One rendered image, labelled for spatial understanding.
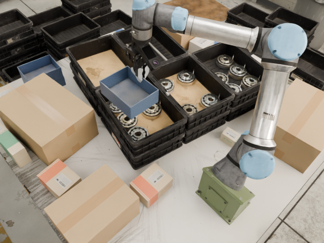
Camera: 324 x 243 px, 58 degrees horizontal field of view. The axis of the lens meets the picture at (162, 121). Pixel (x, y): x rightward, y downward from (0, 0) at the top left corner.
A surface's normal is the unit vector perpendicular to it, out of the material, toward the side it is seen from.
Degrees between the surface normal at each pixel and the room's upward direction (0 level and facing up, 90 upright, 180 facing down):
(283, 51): 45
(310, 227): 0
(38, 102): 0
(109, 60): 0
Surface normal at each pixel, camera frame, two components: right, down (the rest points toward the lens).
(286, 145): -0.66, 0.56
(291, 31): -0.11, 0.09
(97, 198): 0.04, -0.64
